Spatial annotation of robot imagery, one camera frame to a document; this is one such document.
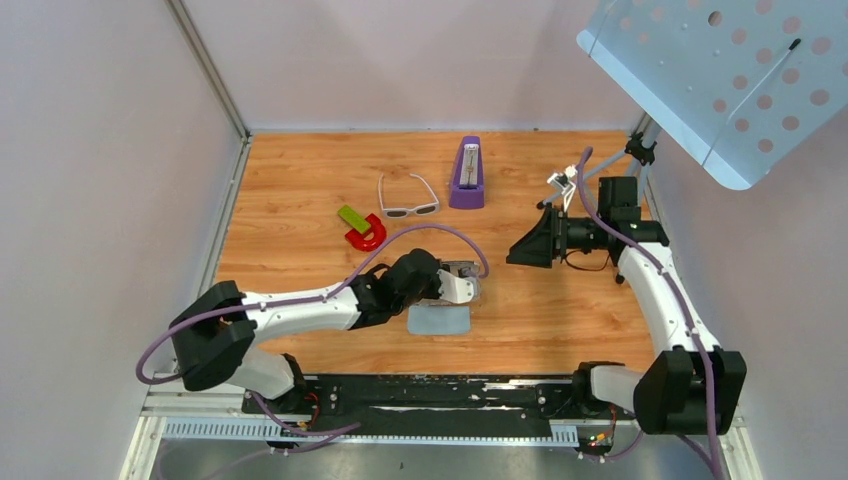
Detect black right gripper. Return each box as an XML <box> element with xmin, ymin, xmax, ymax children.
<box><xmin>506</xmin><ymin>203</ymin><xmax>609</xmax><ymax>269</ymax></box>

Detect light blue cleaning cloth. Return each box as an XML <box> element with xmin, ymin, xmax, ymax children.
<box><xmin>407</xmin><ymin>305</ymin><xmax>472</xmax><ymax>336</ymax></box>

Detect white frame sunglasses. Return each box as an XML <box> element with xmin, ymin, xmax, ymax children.
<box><xmin>377</xmin><ymin>173</ymin><xmax>441</xmax><ymax>219</ymax></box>

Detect flag pattern glasses case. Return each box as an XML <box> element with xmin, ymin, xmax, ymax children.
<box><xmin>420</xmin><ymin>261</ymin><xmax>482</xmax><ymax>306</ymax></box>

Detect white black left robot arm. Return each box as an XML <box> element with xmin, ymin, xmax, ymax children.
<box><xmin>170</xmin><ymin>249</ymin><xmax>447</xmax><ymax>413</ymax></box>

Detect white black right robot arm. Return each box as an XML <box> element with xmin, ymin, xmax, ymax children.
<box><xmin>506</xmin><ymin>176</ymin><xmax>747</xmax><ymax>435</ymax></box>

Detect red plastic piece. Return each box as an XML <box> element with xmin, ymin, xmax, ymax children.
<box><xmin>344</xmin><ymin>214</ymin><xmax>387</xmax><ymax>252</ymax></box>

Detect green rectangular block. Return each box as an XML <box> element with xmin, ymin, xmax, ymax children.
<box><xmin>337</xmin><ymin>205</ymin><xmax>371</xmax><ymax>234</ymax></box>

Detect purple metronome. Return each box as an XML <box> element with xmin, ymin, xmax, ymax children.
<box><xmin>449</xmin><ymin>135</ymin><xmax>485</xmax><ymax>210</ymax></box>

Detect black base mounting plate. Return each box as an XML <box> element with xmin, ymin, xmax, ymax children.
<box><xmin>241</xmin><ymin>374</ymin><xmax>637</xmax><ymax>440</ymax></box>

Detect light blue music stand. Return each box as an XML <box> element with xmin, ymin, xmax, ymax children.
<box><xmin>535</xmin><ymin>0</ymin><xmax>848</xmax><ymax>286</ymax></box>

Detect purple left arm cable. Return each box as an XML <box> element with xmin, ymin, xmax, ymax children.
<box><xmin>135</xmin><ymin>223</ymin><xmax>490</xmax><ymax>455</ymax></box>

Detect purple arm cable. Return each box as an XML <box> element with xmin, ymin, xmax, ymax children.
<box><xmin>135</xmin><ymin>223</ymin><xmax>490</xmax><ymax>455</ymax></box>
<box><xmin>574</xmin><ymin>146</ymin><xmax>730</xmax><ymax>480</ymax></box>

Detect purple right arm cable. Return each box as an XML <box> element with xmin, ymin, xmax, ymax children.
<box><xmin>574</xmin><ymin>146</ymin><xmax>730</xmax><ymax>480</ymax></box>

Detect aluminium frame rail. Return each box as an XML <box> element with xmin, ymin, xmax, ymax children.
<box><xmin>119</xmin><ymin>372</ymin><xmax>763</xmax><ymax>480</ymax></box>

